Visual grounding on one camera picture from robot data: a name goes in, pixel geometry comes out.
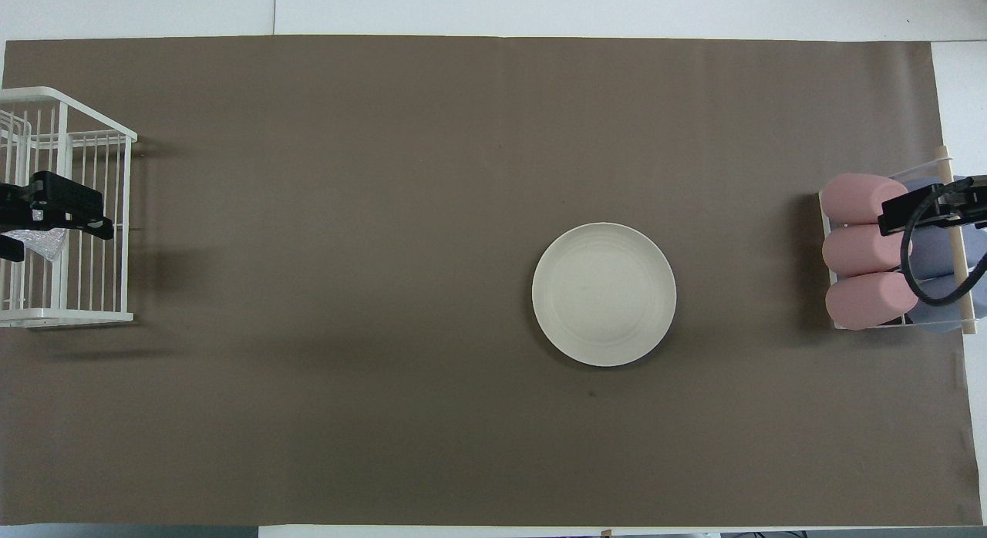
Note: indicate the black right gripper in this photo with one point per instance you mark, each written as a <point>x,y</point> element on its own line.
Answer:
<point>973,206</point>

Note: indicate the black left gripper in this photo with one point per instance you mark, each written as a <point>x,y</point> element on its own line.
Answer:
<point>14,206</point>

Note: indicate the silver mesh sponge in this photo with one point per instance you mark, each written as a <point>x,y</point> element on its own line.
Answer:
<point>42,245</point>

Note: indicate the cream round plate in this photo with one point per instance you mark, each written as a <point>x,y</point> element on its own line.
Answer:
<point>604,294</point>

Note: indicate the blue plastic cup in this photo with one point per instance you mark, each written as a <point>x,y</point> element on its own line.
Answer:
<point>944,316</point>
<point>933,253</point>
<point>921,189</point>

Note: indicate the pink plastic cup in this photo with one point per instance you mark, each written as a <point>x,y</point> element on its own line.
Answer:
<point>856,251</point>
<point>852,199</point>
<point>864,300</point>

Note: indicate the brown table mat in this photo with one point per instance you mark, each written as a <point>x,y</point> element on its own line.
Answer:
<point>385,176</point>

